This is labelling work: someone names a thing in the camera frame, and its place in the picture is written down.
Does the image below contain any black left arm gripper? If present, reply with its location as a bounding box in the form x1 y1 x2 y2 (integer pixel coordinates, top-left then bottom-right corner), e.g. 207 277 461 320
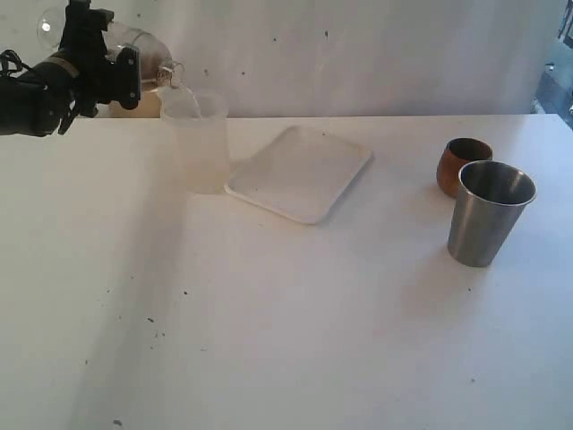
57 0 120 135

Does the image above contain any clear plastic shaker cup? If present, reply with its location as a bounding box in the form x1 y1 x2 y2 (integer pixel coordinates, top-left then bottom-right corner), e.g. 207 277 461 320
37 7 147 81

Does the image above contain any clear domed shaker lid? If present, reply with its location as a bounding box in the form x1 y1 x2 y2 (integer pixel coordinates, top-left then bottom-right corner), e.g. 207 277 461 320
136 32 184 91

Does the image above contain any round brown wooden cup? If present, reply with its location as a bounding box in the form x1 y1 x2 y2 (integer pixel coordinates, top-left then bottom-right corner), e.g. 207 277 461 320
436 137 493 198

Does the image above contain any stainless steel cup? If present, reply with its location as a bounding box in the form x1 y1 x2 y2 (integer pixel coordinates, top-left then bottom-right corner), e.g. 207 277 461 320
448 160 536 268

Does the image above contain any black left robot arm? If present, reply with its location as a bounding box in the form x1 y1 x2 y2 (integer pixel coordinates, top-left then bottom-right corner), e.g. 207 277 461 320
1 1 117 137

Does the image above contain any translucent white plastic container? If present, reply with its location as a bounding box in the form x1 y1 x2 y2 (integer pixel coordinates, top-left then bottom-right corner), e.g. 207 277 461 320
159 87 231 194

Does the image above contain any white rectangular tray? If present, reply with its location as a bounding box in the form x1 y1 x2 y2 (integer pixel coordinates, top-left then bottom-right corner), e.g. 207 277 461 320
225 125 372 225

